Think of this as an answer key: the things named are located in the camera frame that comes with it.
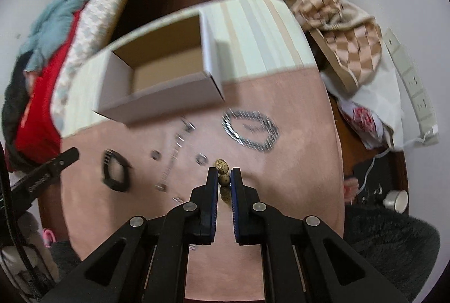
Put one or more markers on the person's foot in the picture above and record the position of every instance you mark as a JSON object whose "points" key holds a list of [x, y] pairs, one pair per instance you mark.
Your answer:
{"points": [[351, 189]]}

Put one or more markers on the blue blanket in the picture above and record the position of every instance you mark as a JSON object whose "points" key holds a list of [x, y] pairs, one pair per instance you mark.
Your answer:
{"points": [[48, 32]]}

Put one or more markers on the black fuzzy garment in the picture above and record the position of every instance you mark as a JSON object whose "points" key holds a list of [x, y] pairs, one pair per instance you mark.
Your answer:
{"points": [[16, 100]]}

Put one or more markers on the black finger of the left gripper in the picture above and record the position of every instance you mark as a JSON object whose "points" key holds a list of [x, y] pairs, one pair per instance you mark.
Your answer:
{"points": [[31, 186]]}

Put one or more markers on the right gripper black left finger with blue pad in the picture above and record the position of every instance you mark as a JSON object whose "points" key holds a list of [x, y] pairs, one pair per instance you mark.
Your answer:
{"points": [[145, 260]]}

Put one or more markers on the white cardboard box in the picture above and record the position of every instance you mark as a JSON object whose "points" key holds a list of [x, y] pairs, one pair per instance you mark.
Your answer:
{"points": [[165, 71]]}

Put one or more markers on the white power strip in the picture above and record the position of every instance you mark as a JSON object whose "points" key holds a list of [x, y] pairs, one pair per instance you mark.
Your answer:
{"points": [[418, 96]]}

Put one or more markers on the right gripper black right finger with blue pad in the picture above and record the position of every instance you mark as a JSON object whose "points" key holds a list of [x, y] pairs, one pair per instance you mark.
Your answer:
{"points": [[304, 260]]}

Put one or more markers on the dark fuzzy clothing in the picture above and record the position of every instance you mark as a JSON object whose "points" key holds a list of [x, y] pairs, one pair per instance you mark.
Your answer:
{"points": [[402, 248]]}

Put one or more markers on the white plastic bag red print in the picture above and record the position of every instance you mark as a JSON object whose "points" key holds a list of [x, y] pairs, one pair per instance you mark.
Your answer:
{"points": [[374, 111]]}

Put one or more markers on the black smart band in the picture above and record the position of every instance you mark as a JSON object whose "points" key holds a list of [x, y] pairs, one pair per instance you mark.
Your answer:
{"points": [[116, 171]]}

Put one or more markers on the bed with checkered mattress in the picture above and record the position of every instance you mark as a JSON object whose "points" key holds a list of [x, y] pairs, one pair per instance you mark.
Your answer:
{"points": [[94, 28]]}

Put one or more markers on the brown checkered cloth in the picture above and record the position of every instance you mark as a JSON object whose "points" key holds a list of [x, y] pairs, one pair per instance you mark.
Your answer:
{"points": [[348, 36]]}

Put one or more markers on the red blanket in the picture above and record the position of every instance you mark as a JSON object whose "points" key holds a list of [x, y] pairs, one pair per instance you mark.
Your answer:
{"points": [[37, 139]]}

